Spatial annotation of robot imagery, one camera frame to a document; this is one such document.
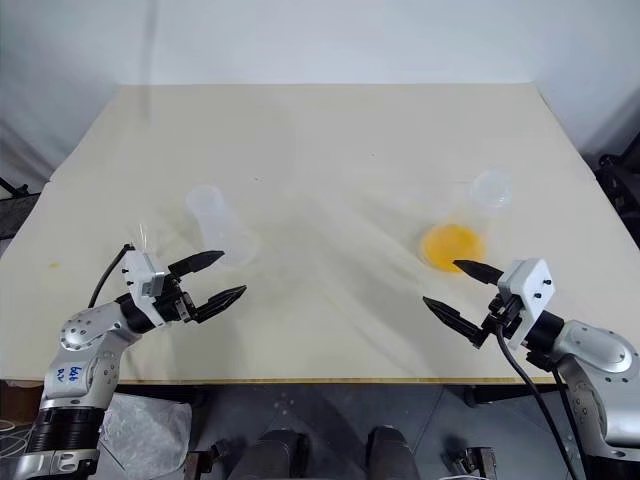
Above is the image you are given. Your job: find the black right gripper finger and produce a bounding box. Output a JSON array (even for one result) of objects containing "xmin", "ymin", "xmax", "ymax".
[
  {"xmin": 452, "ymin": 258, "xmax": 504, "ymax": 288},
  {"xmin": 422, "ymin": 295, "xmax": 487, "ymax": 350}
]

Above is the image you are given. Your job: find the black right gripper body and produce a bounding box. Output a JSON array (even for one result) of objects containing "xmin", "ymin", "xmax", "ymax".
[{"xmin": 480, "ymin": 293, "xmax": 524, "ymax": 346}]

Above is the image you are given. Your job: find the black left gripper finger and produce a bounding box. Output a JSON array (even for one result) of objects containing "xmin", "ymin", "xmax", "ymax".
[
  {"xmin": 167, "ymin": 249, "xmax": 226, "ymax": 277},
  {"xmin": 192, "ymin": 284, "xmax": 249, "ymax": 327}
]

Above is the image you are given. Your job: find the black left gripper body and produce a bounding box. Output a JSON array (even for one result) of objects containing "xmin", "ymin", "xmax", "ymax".
[{"xmin": 152, "ymin": 272, "xmax": 202, "ymax": 326}]

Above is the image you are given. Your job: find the clear cup with orange juice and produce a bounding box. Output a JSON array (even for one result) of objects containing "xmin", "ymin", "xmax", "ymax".
[{"xmin": 418, "ymin": 169, "xmax": 514, "ymax": 276}]

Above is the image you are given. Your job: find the clear crumpled plastic bag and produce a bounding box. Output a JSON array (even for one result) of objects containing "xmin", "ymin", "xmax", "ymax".
[{"xmin": 98, "ymin": 393, "xmax": 194, "ymax": 480}]

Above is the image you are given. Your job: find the dark rounded shape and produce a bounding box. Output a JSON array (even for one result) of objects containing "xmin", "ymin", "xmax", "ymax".
[
  {"xmin": 248, "ymin": 428, "xmax": 310, "ymax": 480},
  {"xmin": 366, "ymin": 424, "xmax": 417, "ymax": 480}
]

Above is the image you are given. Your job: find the black background equipment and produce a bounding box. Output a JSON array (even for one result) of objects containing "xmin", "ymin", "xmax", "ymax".
[{"xmin": 593, "ymin": 148, "xmax": 640, "ymax": 222}]

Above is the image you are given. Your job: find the small black background object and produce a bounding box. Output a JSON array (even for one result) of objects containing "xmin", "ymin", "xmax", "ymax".
[{"xmin": 0, "ymin": 174, "xmax": 29, "ymax": 201}]

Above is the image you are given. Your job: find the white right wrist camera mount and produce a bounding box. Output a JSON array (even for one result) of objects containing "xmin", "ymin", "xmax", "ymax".
[{"xmin": 497, "ymin": 257, "xmax": 554, "ymax": 349}]

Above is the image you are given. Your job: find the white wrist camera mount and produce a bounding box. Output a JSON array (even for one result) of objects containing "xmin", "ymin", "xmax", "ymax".
[
  {"xmin": 121, "ymin": 248, "xmax": 170, "ymax": 329},
  {"xmin": 497, "ymin": 257, "xmax": 554, "ymax": 349}
]

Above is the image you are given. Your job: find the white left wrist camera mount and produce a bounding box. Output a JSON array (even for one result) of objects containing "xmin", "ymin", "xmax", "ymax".
[{"xmin": 121, "ymin": 248, "xmax": 170, "ymax": 329}]

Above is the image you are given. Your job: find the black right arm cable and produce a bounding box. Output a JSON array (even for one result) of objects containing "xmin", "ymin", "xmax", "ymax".
[{"xmin": 496, "ymin": 324, "xmax": 577, "ymax": 480}]

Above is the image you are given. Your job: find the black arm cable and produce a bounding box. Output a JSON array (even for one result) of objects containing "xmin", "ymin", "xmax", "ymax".
[
  {"xmin": 496, "ymin": 324, "xmax": 577, "ymax": 480},
  {"xmin": 87, "ymin": 242, "xmax": 137, "ymax": 309}
]

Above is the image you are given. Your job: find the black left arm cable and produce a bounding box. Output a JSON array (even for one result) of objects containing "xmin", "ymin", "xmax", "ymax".
[{"xmin": 87, "ymin": 242, "xmax": 137, "ymax": 309}]

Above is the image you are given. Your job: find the black metal bracket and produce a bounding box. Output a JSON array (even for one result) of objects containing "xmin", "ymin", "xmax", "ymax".
[
  {"xmin": 444, "ymin": 441, "xmax": 497, "ymax": 480},
  {"xmin": 186, "ymin": 436, "xmax": 251, "ymax": 480}
]

